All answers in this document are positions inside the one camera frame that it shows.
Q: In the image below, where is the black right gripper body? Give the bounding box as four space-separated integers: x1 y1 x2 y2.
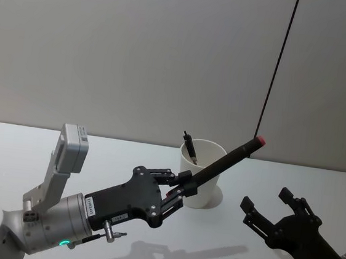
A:
262 207 346 259

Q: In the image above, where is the white paper cup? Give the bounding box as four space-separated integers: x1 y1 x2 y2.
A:
174 137 226 212

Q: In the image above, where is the black marker with red cap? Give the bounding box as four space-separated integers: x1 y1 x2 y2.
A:
166 126 268 207

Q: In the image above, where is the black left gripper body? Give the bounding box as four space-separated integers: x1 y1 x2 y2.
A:
81 159 170 240

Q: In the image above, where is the thin dark gripper cable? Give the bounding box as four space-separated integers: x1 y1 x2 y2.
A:
70 215 129 251

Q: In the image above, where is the thin dark wall cable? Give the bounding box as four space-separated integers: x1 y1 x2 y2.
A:
249 0 302 162

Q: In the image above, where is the black pen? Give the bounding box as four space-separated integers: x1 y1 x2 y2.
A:
179 130 202 166

